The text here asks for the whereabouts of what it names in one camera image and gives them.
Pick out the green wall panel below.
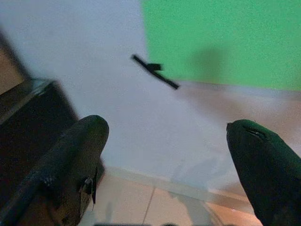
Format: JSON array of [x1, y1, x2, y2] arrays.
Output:
[[140, 0, 301, 91]]

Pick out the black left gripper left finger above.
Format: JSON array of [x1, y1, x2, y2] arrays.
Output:
[[0, 114, 110, 226]]

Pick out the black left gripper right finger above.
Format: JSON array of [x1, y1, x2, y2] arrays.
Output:
[[226, 119, 301, 226]]

